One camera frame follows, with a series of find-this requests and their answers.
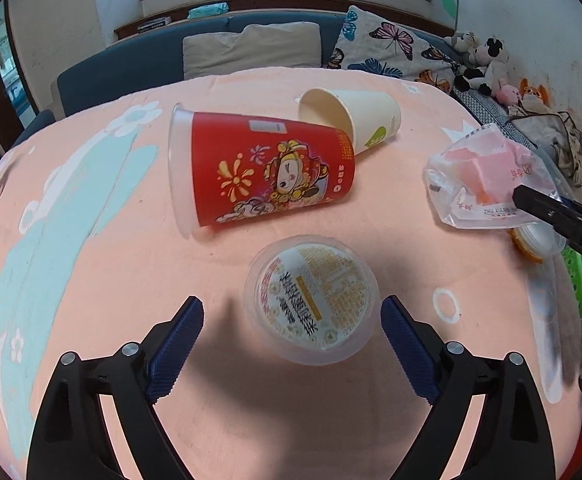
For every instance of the beige cushion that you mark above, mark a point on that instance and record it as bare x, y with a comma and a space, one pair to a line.
251, 50

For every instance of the green plastic basket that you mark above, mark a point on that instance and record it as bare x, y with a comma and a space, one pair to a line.
573, 270

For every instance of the white paper cup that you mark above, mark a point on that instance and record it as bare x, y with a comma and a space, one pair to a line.
371, 115

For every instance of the red printed cup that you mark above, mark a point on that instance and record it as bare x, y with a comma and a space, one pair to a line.
271, 170

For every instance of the butterfly print pillow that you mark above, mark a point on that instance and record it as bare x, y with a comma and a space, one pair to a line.
396, 45

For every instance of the pink plush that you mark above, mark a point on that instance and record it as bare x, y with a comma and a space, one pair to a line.
506, 95

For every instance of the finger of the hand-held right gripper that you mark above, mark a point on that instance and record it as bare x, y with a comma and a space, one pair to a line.
566, 222
536, 195

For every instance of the clear plastic tub with label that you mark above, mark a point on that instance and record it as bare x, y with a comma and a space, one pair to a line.
311, 300

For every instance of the clear plastic bag with pink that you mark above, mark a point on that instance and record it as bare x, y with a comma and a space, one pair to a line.
476, 165

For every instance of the beige cloth heap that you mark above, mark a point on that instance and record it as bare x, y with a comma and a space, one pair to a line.
556, 130

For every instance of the grey and white plush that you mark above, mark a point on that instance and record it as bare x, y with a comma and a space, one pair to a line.
458, 42

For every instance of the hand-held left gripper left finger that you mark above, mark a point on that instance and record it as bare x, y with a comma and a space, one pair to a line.
173, 350

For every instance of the blue sofa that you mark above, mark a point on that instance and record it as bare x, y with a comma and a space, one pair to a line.
121, 65

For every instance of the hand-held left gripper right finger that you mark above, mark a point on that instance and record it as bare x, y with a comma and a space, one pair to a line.
411, 350

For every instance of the orange fox plush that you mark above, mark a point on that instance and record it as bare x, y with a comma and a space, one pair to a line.
533, 92

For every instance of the dark book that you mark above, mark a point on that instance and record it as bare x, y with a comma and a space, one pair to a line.
153, 23

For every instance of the clear container with orange rim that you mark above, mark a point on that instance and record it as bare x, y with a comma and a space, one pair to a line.
526, 247

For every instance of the grey patterned mat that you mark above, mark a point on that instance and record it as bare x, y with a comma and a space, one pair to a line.
486, 105

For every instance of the teal tissue pack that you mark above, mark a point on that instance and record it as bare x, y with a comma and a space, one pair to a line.
208, 9

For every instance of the black and white cow plush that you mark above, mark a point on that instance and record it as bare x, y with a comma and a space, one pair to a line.
491, 57

